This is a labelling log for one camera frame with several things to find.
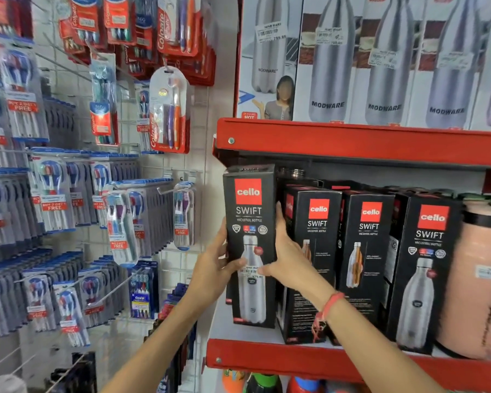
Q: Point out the row of black hanging packs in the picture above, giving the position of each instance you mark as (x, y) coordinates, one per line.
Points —
(75, 374)

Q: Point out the person's left hand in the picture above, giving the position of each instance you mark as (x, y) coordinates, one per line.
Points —
(210, 274)

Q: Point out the dark blue toothbrush pack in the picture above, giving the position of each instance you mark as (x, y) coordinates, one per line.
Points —
(142, 290)

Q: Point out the red metal shelf board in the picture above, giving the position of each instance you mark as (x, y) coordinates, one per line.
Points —
(278, 360)
(352, 141)

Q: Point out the person's right forearm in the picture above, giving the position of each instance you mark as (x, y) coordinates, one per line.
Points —
(372, 351)

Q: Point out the red thread wristband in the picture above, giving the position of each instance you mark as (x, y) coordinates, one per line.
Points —
(329, 305)

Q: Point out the row of dark toothbrush packs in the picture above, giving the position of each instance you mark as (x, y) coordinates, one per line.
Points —
(60, 122)

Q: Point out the row of blue toothbrush packs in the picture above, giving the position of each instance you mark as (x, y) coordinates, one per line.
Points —
(69, 192)
(18, 89)
(8, 212)
(45, 294)

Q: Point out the clear slim toothbrush pack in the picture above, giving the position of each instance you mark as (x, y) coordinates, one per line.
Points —
(184, 216)

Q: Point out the person's left thumb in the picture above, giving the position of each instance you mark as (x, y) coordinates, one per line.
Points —
(236, 266)

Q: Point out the blue red toothbrush pack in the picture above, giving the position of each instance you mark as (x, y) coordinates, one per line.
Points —
(103, 102)

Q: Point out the person's right thumb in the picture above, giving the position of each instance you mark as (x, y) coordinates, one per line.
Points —
(268, 270)

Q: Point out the green and black bottle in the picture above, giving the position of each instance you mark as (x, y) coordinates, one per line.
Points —
(264, 384)

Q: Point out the black steel bottle box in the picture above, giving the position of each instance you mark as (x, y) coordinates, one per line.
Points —
(317, 241)
(368, 249)
(427, 261)
(249, 216)

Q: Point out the red shelf upright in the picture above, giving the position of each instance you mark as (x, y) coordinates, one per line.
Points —
(238, 57)

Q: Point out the row of red toothbrush packs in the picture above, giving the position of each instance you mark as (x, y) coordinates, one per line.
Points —
(176, 28)

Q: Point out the person's left forearm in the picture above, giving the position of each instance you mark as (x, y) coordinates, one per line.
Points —
(159, 347)

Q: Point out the oval white red toothbrush pack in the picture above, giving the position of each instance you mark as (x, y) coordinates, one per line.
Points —
(170, 114)

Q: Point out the clear toothbrush pack red label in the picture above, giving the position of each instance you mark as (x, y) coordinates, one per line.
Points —
(120, 229)

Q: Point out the row of dark hanging packs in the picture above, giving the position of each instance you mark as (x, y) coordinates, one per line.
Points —
(176, 347)

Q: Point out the row of grey toothbrush packs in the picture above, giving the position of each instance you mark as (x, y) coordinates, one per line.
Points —
(155, 216)

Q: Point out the pink insulated flask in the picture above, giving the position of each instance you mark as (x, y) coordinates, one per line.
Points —
(472, 282)

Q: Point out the orange bottle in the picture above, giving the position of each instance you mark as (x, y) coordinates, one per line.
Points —
(233, 382)

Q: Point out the red and blue bottle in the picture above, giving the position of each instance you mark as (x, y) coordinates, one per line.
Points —
(305, 386)

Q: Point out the small toothbrush pack red label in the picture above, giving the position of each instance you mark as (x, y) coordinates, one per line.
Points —
(143, 114)

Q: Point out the person's right hand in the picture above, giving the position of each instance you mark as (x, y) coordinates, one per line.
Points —
(294, 268)

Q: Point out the white round cap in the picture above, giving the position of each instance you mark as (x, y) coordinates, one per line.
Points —
(7, 384)

